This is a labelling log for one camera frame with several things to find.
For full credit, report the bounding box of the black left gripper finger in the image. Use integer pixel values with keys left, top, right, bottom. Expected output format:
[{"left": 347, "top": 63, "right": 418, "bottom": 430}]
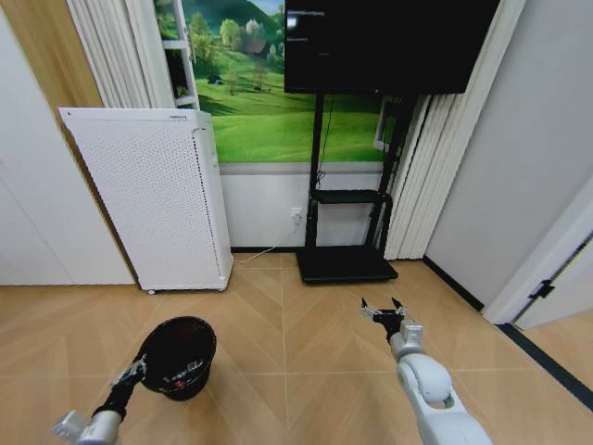
[{"left": 109, "top": 353, "right": 149, "bottom": 389}]

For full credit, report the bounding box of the black round trash bin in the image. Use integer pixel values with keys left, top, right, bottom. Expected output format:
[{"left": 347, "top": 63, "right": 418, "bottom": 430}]
[{"left": 138, "top": 315, "right": 220, "bottom": 402}]

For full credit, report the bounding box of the black television floor stand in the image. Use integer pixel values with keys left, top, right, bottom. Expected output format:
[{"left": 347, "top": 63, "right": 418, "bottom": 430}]
[{"left": 296, "top": 93, "right": 400, "bottom": 285}]

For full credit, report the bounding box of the cream pleated curtain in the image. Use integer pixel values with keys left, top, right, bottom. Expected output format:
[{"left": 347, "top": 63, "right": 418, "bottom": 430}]
[
  {"left": 66, "top": 0, "right": 175, "bottom": 110},
  {"left": 383, "top": 0, "right": 527, "bottom": 262}
]

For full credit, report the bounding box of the black door hinge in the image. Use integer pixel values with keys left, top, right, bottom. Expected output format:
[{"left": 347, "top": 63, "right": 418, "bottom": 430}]
[{"left": 528, "top": 278, "right": 556, "bottom": 300}]

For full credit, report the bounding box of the white door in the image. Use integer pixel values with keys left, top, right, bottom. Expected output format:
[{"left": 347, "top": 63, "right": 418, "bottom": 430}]
[{"left": 481, "top": 174, "right": 593, "bottom": 331}]

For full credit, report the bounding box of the white perforated air purifier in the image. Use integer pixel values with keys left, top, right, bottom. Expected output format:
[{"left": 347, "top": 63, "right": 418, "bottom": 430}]
[{"left": 57, "top": 107, "right": 234, "bottom": 295}]

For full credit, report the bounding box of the black flat screen television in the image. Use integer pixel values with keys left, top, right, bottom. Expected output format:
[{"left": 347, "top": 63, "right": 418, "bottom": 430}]
[{"left": 283, "top": 0, "right": 503, "bottom": 95}]

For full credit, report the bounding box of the white power cable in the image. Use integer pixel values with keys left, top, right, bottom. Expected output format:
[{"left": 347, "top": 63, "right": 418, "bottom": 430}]
[{"left": 231, "top": 221, "right": 298, "bottom": 265}]

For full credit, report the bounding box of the black hanging television cable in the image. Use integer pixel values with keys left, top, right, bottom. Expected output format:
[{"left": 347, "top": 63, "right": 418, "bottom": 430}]
[{"left": 315, "top": 94, "right": 336, "bottom": 187}]

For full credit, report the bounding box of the green landscape wall poster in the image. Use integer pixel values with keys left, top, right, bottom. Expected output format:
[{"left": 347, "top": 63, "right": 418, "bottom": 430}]
[{"left": 154, "top": 0, "right": 400, "bottom": 165}]

